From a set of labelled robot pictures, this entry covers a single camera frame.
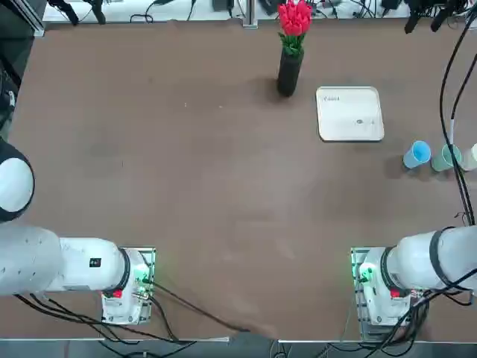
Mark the small blue cup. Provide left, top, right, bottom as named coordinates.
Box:
left=402, top=139, right=432, bottom=169

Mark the small green cup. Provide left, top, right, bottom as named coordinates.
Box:
left=431, top=144, right=463, bottom=172

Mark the small white cup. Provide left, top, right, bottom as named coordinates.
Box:
left=461, top=143, right=477, bottom=172

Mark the white tray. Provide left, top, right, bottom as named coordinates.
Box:
left=315, top=86, right=385, bottom=142

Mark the red tulip bouquet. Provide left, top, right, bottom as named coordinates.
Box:
left=277, top=0, right=313, bottom=57

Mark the black cylindrical vase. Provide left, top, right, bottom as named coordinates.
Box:
left=277, top=48, right=305, bottom=98

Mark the aluminium frame profile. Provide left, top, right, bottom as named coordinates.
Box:
left=10, top=0, right=46, bottom=38

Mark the black cable with white label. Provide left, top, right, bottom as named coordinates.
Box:
left=439, top=16, right=477, bottom=225

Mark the aluminium frame post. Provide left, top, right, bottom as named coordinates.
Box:
left=242, top=0, right=259, bottom=29

